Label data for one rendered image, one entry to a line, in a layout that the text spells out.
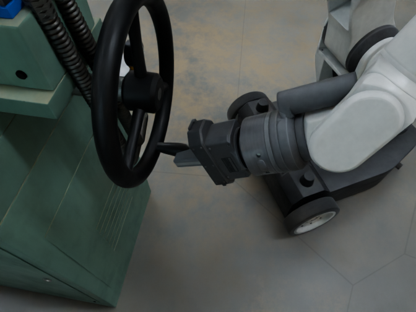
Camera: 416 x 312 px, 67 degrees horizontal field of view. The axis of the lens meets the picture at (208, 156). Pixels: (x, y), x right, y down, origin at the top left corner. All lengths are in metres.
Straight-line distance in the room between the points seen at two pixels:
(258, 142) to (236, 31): 1.63
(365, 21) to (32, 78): 0.71
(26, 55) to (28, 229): 0.31
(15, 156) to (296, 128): 0.41
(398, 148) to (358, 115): 1.03
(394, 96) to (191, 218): 0.98
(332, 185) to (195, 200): 0.52
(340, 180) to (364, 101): 0.86
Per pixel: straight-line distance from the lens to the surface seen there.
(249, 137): 0.42
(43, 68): 0.41
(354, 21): 0.84
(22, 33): 0.39
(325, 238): 1.29
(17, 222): 0.58
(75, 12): 0.44
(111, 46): 0.36
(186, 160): 0.51
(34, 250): 0.65
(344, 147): 0.38
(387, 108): 0.37
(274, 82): 1.71
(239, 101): 1.33
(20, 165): 0.56
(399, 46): 0.39
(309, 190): 1.10
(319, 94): 0.40
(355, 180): 1.23
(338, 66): 1.01
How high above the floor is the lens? 1.15
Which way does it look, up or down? 57 degrees down
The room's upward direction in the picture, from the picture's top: straight up
